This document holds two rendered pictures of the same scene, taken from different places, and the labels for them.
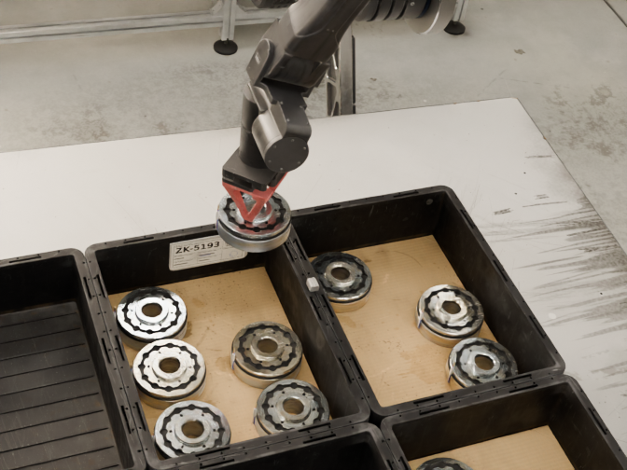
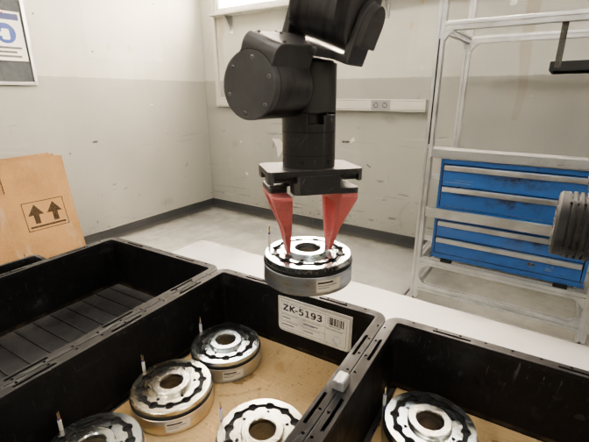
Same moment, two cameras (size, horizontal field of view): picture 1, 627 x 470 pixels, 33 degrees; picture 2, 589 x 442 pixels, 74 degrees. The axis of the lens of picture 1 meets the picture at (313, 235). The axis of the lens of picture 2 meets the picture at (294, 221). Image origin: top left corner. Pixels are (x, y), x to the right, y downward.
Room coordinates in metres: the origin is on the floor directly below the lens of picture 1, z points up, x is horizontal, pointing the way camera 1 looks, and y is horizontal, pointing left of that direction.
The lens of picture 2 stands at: (0.84, -0.27, 1.22)
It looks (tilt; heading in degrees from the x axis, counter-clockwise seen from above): 18 degrees down; 58
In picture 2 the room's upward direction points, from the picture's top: straight up
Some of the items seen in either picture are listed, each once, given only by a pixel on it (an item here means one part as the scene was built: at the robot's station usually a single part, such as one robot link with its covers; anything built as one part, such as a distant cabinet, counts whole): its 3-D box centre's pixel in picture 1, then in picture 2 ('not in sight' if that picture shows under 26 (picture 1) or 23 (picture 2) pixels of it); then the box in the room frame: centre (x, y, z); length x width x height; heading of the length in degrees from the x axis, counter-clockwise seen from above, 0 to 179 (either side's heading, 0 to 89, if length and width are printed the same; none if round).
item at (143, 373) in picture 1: (169, 367); (172, 385); (0.93, 0.17, 0.86); 0.10 x 0.10 x 0.01
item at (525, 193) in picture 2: not in sight; (508, 220); (2.76, 0.75, 0.60); 0.72 x 0.03 x 0.56; 114
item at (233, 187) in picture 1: (254, 188); (299, 212); (1.07, 0.09, 1.09); 0.07 x 0.07 x 0.09; 72
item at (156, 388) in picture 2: (169, 366); (171, 381); (0.93, 0.17, 0.86); 0.05 x 0.05 x 0.01
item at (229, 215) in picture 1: (254, 211); (308, 253); (1.08, 0.09, 1.04); 0.10 x 0.10 x 0.01
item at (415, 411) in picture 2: (340, 273); (429, 421); (1.16, -0.05, 0.86); 0.05 x 0.05 x 0.01
